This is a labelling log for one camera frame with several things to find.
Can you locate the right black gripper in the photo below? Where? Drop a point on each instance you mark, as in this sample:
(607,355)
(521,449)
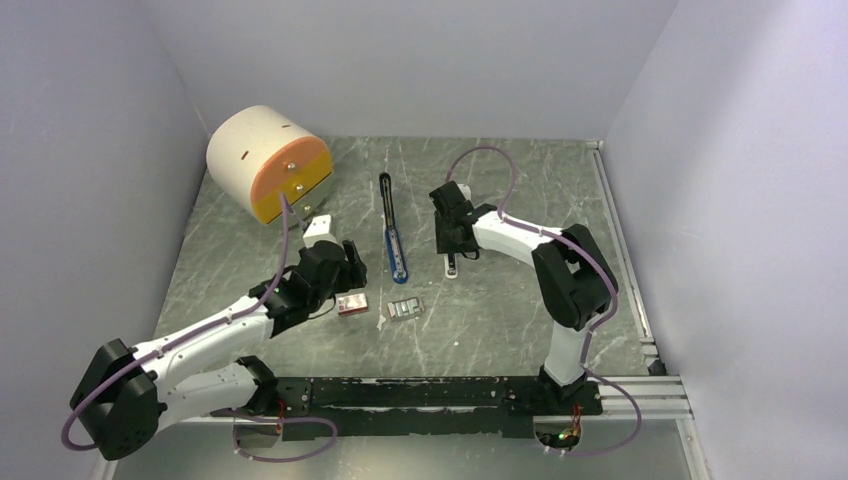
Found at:
(444,246)

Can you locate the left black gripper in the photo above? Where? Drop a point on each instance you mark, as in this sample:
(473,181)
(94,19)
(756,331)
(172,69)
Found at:
(352,273)

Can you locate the red staples box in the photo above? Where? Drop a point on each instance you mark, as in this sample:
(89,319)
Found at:
(352,304)

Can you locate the blue black stapler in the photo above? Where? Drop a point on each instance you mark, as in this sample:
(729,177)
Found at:
(398,266)

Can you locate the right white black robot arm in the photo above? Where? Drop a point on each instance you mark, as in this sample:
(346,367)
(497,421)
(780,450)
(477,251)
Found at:
(576,282)

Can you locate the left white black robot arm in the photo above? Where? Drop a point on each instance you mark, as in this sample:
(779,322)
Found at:
(129,393)

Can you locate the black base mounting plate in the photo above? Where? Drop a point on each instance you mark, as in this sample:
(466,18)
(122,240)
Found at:
(404,422)

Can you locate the round white orange drawer box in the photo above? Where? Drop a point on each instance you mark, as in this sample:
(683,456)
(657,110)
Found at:
(258,154)

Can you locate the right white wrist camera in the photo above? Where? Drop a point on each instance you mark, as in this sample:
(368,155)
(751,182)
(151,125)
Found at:
(466,191)

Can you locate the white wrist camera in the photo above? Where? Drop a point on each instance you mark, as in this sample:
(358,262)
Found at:
(466,191)
(320,228)

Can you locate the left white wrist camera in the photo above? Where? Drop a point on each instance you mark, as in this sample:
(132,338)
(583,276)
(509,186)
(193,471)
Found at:
(320,228)

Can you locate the right side aluminium rail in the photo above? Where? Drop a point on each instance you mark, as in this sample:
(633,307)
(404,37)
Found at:
(629,288)

